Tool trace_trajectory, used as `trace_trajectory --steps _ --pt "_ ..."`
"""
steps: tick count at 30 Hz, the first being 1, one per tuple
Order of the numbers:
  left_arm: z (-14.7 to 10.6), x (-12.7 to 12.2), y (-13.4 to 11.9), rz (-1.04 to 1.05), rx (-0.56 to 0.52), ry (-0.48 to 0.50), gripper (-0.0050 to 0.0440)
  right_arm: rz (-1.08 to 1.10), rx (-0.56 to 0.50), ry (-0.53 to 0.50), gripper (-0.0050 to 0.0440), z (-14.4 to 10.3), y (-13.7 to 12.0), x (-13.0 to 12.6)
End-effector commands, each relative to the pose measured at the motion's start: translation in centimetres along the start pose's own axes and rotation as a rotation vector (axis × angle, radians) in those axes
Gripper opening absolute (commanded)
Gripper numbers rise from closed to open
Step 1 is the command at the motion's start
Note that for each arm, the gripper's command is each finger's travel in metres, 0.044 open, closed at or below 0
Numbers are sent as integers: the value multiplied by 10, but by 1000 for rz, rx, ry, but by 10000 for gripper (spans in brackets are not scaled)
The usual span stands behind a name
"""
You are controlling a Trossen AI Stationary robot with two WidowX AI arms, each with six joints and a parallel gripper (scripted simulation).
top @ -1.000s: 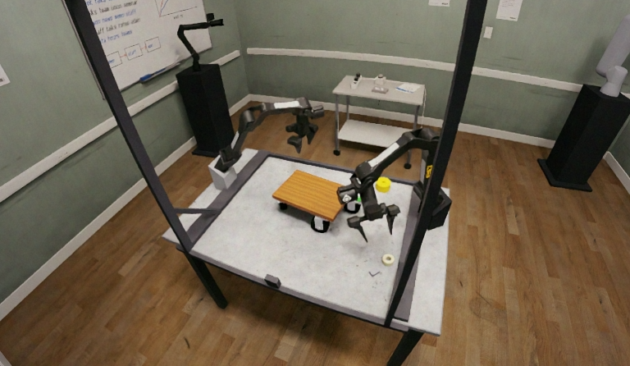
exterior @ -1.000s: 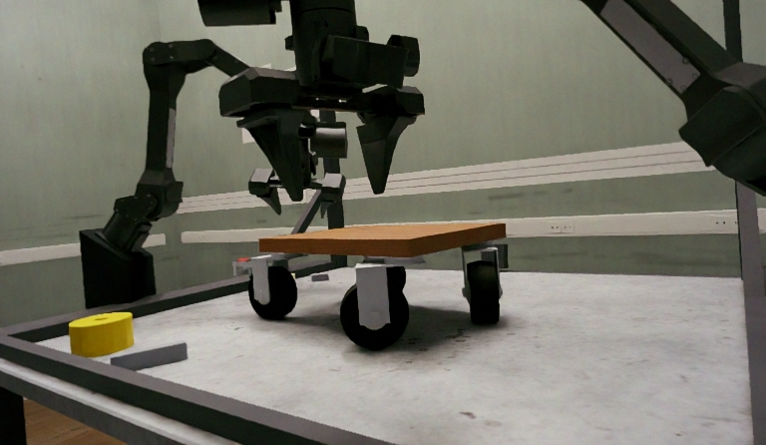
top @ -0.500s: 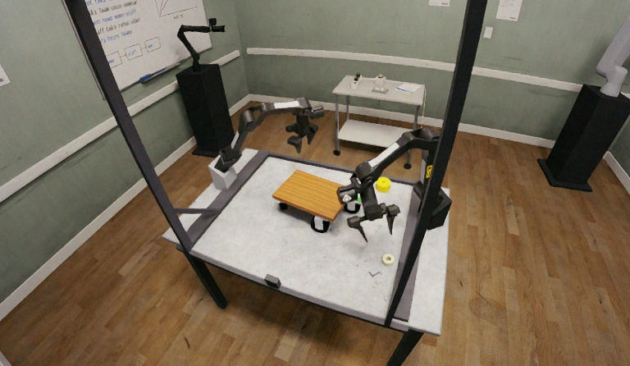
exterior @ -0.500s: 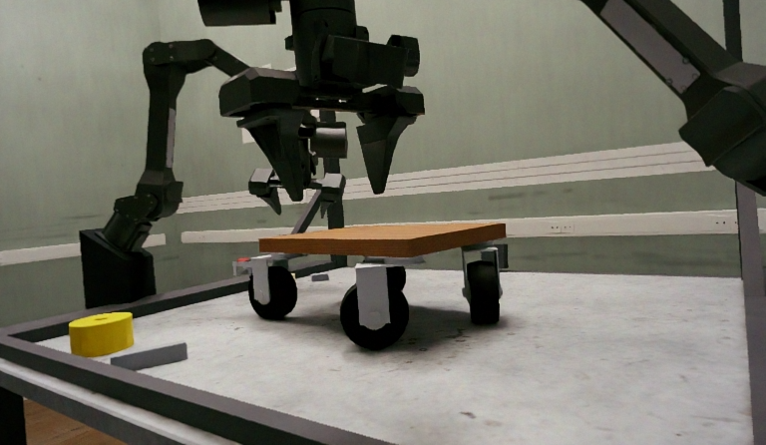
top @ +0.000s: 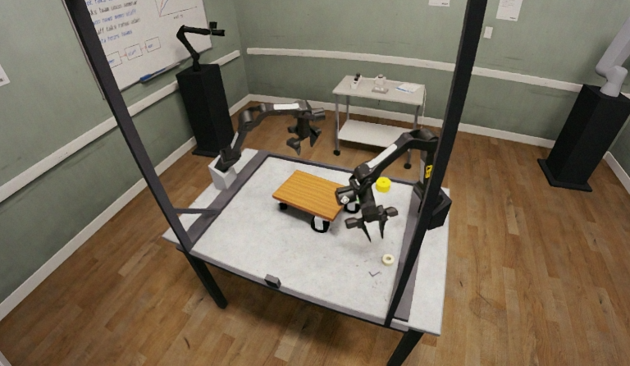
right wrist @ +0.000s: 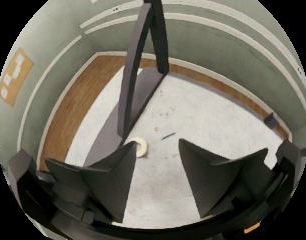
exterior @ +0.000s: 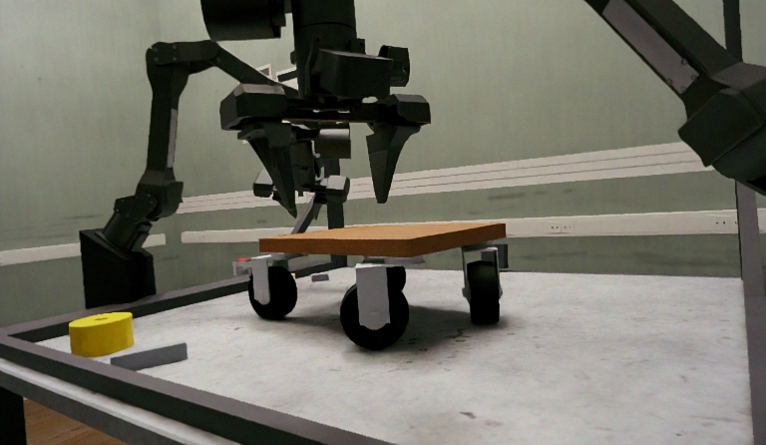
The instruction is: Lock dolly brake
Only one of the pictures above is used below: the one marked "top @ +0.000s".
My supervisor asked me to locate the cream roll of masking tape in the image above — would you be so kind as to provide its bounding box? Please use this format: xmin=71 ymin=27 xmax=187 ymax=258
xmin=382 ymin=254 xmax=395 ymax=267

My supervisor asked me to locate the yellow short cylinder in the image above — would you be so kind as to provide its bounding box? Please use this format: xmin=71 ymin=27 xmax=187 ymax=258
xmin=376 ymin=177 xmax=390 ymax=193

